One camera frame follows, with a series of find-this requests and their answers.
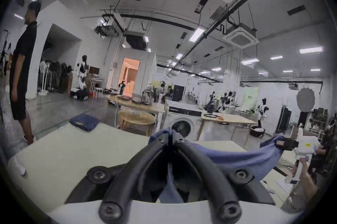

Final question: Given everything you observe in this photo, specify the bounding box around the round wooden low table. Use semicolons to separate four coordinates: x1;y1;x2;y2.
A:
117;110;157;136

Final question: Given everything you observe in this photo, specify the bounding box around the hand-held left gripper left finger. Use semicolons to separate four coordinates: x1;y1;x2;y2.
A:
64;129;172;224

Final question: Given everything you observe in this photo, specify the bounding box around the rack of dark clothes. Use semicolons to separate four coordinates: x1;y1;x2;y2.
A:
45;60;75;93

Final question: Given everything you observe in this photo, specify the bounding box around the black and white humanoid robot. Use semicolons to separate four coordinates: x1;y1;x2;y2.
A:
71;55;90;101
250;98;269;137

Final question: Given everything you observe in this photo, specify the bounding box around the person's right hand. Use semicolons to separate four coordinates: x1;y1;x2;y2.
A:
292;158;317;188

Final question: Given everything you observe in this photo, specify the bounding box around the person's right forearm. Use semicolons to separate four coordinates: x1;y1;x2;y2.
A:
280;178;319;214

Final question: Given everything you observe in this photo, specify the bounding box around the grey photo umbrella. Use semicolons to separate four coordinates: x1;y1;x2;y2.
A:
296;87;316;113

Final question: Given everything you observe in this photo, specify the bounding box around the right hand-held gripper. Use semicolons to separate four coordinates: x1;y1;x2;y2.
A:
276;128;322;177

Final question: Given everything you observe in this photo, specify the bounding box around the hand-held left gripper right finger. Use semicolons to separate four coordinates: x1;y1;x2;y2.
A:
172;130;276;224

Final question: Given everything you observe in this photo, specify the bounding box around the white washing machine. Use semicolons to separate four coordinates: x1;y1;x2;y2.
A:
164;101;204;141

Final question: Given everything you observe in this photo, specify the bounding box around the bed with beige sheet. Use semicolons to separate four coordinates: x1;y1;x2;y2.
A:
6;122;299;221

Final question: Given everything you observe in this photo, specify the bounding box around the white standing fan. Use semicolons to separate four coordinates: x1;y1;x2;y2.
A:
38;61;49;96

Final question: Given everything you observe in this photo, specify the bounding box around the black upright case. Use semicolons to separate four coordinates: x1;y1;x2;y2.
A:
276;106;293;134

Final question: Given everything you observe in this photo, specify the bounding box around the long wooden table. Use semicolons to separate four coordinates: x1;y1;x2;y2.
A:
107;86;167;136

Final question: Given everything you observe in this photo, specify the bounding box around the folded dark blue garment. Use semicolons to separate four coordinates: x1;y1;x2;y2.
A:
70;114;101;132

